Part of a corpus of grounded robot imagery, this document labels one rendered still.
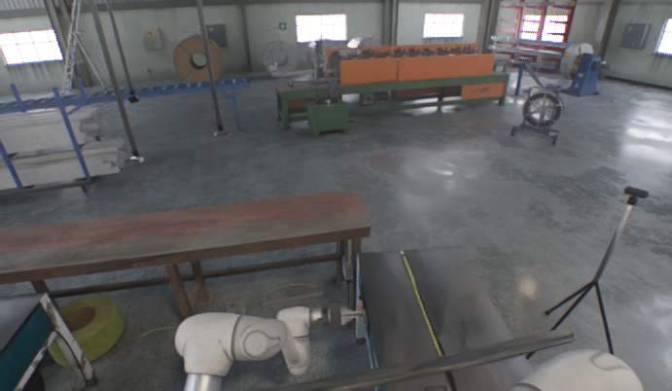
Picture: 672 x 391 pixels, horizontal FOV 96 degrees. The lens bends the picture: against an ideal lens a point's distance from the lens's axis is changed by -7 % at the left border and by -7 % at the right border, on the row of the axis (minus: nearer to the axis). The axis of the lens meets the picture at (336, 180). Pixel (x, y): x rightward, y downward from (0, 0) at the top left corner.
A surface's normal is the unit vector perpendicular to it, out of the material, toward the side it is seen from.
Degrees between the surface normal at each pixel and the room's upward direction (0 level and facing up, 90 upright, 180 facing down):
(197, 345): 33
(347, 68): 90
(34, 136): 90
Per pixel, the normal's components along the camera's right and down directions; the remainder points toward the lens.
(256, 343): 0.11, -0.29
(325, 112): 0.31, 0.46
